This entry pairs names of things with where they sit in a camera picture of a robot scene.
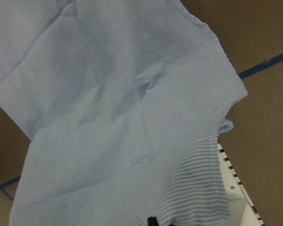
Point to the light blue striped shirt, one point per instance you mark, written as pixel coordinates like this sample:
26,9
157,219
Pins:
123,102

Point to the brown paper table cover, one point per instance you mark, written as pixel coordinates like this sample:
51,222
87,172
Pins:
250,32

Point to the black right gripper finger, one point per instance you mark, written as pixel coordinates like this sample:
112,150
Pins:
152,221

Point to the white post base plate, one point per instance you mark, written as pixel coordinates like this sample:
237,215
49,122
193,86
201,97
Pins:
242,209

